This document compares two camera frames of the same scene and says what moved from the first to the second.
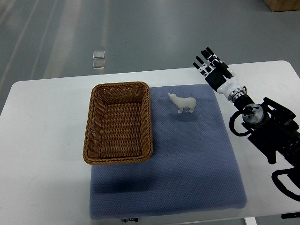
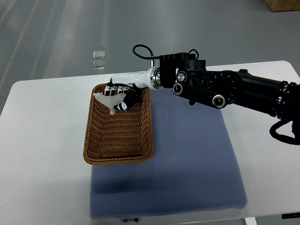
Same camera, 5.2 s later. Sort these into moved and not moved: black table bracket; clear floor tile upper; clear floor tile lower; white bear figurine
Moved: white bear figurine
Not moved: clear floor tile lower; black table bracket; clear floor tile upper
